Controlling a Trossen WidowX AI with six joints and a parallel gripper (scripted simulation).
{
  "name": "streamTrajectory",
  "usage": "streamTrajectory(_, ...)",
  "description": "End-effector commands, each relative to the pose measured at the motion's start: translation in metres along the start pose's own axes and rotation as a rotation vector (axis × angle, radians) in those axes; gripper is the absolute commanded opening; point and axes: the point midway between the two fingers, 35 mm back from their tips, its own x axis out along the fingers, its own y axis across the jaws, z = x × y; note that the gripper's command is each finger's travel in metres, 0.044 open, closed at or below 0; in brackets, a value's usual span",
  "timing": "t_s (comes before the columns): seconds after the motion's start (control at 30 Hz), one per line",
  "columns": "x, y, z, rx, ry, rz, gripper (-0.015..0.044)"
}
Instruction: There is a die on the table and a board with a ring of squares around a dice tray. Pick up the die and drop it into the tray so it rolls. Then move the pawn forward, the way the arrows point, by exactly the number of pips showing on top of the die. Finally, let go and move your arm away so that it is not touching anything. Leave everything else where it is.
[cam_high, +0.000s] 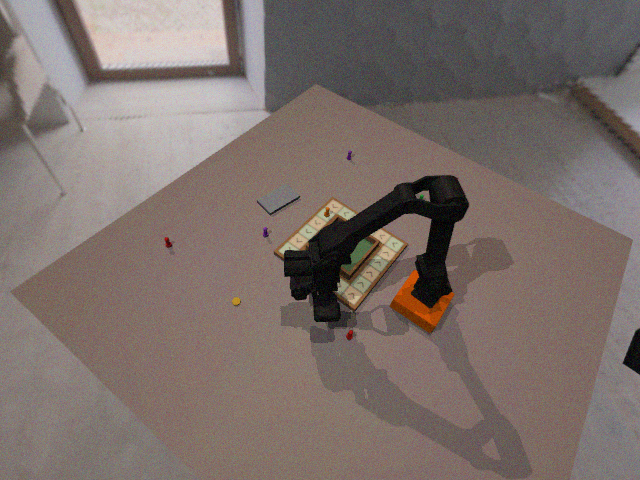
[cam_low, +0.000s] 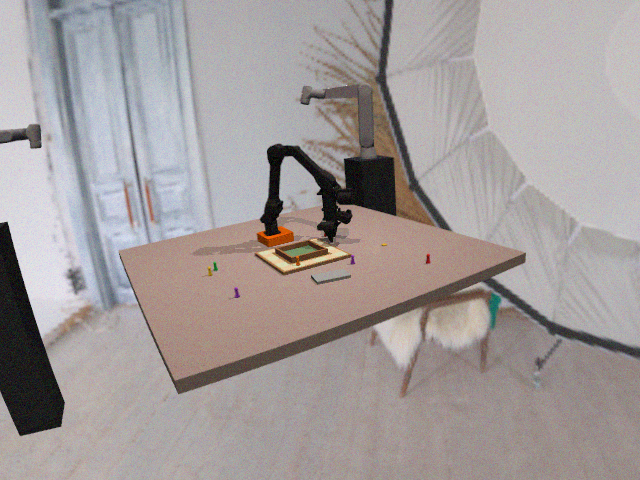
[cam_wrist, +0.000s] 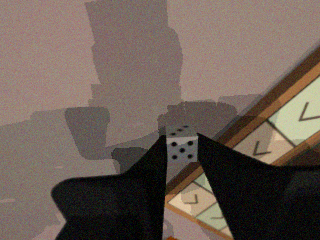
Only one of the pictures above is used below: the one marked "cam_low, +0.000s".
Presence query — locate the square ring of arrow tiles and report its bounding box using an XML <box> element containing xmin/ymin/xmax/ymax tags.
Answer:
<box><xmin>254</xmin><ymin>238</ymin><xmax>351</xmax><ymax>276</ymax></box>

